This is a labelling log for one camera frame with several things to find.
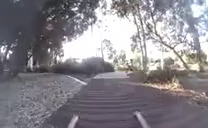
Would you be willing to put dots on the dark paved path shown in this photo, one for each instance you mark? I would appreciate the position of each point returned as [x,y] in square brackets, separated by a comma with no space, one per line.
[105,100]

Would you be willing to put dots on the pale kerb strip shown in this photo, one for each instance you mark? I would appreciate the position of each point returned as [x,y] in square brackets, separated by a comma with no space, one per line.
[77,80]

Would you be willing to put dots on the dark hedge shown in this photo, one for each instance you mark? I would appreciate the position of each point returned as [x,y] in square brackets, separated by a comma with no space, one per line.
[82,66]

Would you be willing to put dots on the dry leaf-littered ground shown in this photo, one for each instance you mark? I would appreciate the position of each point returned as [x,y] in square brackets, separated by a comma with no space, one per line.
[188,90]

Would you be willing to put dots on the grey mulch ground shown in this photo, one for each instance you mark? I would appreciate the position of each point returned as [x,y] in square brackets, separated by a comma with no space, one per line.
[28,96]

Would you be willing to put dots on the low green bush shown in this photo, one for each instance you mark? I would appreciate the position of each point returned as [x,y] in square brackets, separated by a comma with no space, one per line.
[158,75]

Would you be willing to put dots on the robot's own part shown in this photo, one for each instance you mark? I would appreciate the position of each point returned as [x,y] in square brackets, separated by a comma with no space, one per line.
[73,121]
[142,119]

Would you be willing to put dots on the row of dark trees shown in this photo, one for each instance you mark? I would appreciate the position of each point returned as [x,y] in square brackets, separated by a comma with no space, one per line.
[28,30]

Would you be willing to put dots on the small distant tree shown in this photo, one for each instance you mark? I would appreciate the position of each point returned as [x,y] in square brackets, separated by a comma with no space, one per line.
[108,50]

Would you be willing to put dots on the leaning thin-trunked tree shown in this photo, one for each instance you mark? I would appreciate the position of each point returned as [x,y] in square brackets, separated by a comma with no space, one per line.
[148,33]

